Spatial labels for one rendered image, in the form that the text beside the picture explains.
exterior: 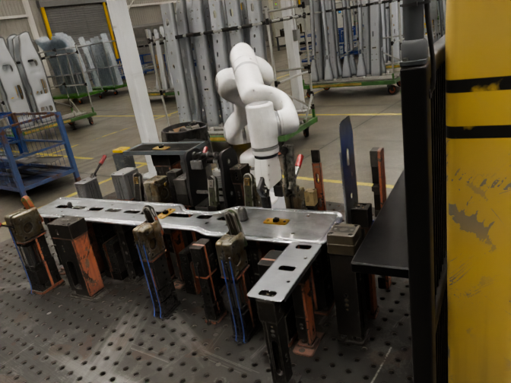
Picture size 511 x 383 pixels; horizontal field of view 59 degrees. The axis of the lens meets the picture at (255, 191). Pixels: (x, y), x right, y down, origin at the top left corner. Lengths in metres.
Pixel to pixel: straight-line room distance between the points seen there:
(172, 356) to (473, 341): 0.94
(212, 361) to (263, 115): 0.75
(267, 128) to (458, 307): 0.78
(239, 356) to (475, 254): 0.87
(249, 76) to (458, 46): 0.93
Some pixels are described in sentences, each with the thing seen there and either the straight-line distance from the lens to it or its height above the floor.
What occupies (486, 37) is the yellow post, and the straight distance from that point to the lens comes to 0.68.
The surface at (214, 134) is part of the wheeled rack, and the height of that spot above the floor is 0.28.
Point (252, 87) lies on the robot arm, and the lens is 1.48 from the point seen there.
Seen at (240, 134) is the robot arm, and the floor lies 1.16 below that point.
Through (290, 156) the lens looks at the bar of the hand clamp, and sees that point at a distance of 1.57.
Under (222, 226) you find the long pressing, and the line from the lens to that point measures 1.54.
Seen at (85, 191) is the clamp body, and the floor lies 1.02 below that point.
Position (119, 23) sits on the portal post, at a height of 1.83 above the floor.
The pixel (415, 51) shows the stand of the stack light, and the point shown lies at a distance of 0.57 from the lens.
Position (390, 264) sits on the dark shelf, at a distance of 1.16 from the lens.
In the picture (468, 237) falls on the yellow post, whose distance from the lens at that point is 0.77.
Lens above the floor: 1.62
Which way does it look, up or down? 20 degrees down
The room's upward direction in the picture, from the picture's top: 9 degrees counter-clockwise
